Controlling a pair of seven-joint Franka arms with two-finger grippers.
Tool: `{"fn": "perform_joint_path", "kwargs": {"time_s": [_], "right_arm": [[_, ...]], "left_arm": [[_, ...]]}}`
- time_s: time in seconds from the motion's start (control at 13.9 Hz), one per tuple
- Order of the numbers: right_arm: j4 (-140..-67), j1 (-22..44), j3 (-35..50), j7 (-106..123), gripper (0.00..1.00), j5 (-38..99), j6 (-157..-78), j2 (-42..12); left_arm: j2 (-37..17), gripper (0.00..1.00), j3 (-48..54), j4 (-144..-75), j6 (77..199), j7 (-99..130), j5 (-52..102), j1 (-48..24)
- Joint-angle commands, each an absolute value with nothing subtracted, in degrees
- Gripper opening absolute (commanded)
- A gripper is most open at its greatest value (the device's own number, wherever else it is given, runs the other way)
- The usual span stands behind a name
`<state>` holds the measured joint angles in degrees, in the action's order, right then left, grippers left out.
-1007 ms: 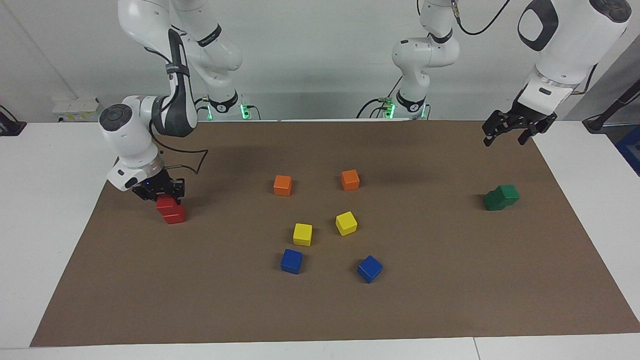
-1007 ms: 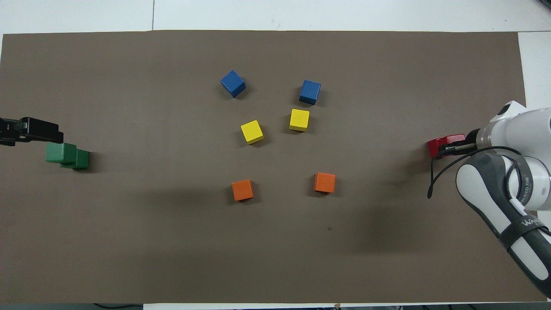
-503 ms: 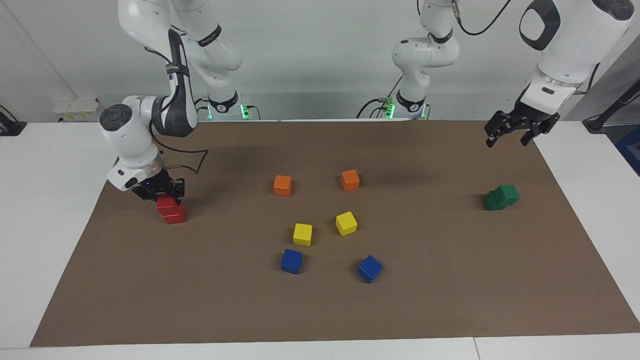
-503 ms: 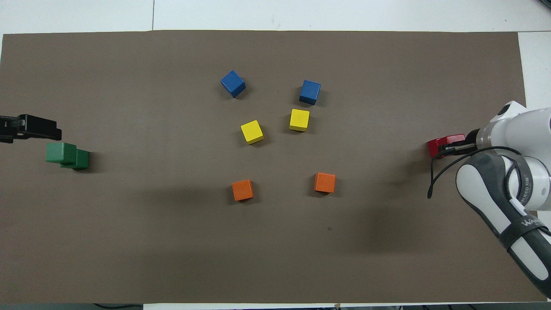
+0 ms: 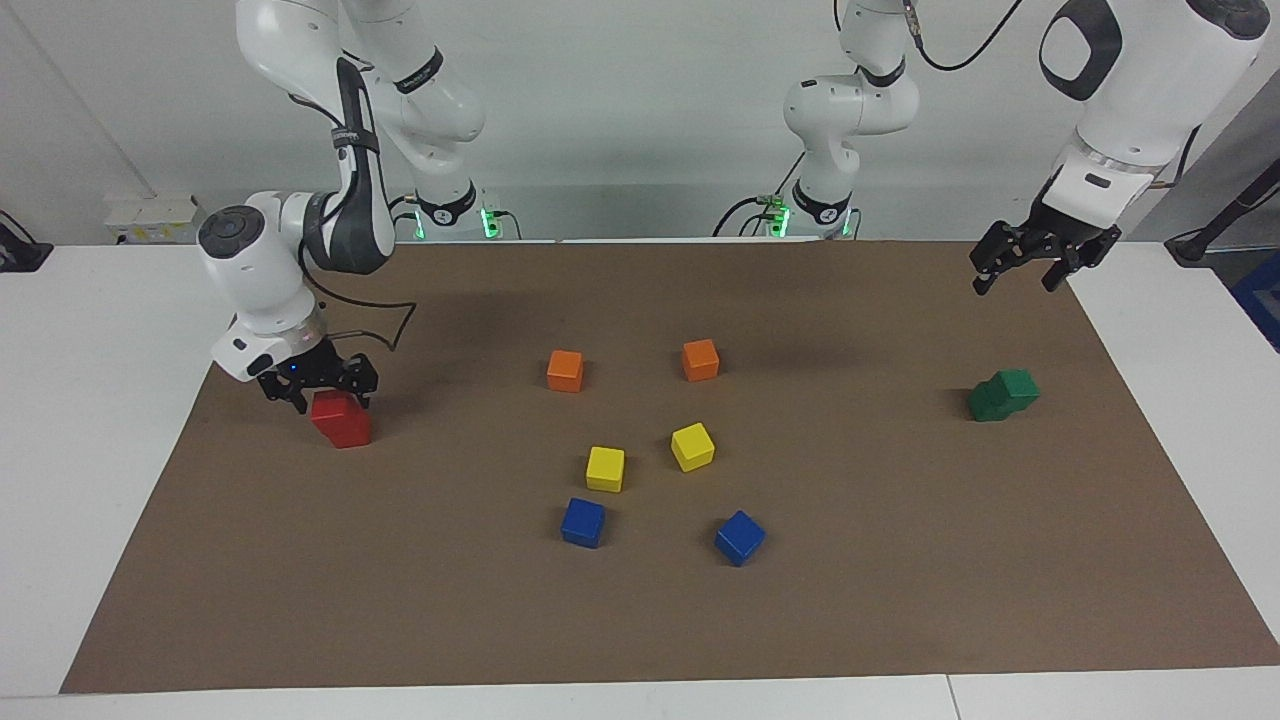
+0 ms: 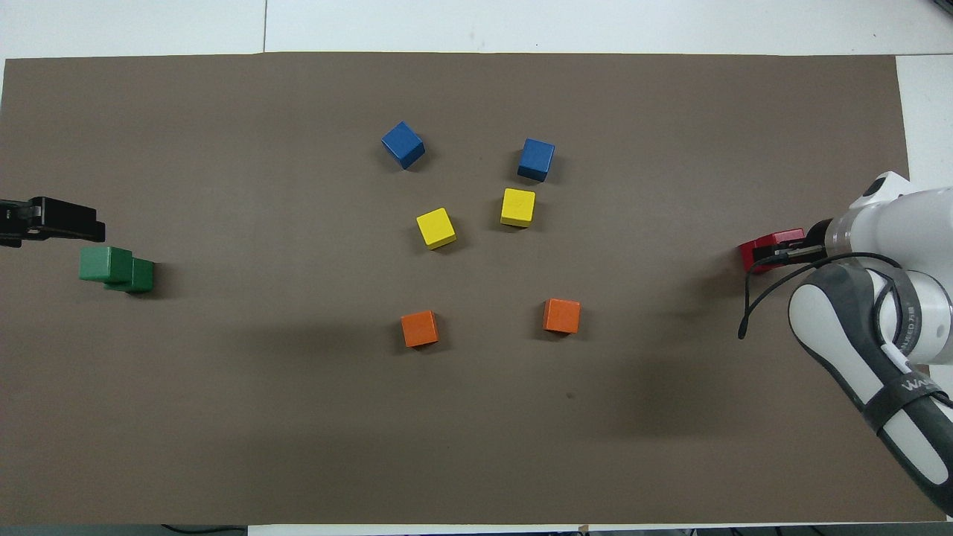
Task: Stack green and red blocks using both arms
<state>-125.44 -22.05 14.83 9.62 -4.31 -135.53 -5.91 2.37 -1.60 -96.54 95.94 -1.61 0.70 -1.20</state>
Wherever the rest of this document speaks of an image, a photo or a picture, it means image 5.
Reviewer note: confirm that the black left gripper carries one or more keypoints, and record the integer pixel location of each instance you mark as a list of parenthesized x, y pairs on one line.
[(1058, 225)]

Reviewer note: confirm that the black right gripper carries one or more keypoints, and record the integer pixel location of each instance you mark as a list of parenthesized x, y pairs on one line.
[(312, 370)]

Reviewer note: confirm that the red wooden block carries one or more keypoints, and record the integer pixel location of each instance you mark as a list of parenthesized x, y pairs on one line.
[(353, 436), (332, 408)]

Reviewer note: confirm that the green wooden block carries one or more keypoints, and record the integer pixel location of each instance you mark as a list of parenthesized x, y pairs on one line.
[(1018, 388), (984, 405)]

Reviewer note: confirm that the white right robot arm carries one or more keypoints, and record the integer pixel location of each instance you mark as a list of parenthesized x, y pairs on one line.
[(250, 270)]

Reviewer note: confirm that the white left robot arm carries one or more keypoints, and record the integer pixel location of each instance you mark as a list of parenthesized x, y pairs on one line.
[(1140, 90)]

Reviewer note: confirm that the black stand with pole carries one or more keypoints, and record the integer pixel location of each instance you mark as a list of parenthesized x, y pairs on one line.
[(1190, 248)]

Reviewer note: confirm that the brown table mat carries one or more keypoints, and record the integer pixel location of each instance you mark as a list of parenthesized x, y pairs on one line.
[(400, 600)]

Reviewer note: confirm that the orange wooden block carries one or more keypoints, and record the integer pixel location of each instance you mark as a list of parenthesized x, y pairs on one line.
[(700, 360), (565, 371)]

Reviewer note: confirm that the blue box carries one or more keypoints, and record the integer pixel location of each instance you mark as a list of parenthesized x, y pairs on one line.
[(1262, 300)]

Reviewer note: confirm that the blue wooden block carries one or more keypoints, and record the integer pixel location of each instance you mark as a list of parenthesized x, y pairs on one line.
[(739, 538), (583, 522)]

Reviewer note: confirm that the yellow wooden block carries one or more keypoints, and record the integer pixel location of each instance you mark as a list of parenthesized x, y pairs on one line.
[(605, 469), (692, 447)]

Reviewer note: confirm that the black table clamp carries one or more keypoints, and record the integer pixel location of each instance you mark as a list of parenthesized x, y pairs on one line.
[(20, 255)]

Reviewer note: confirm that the white wall socket box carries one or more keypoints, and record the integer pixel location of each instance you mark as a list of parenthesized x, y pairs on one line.
[(150, 215)]

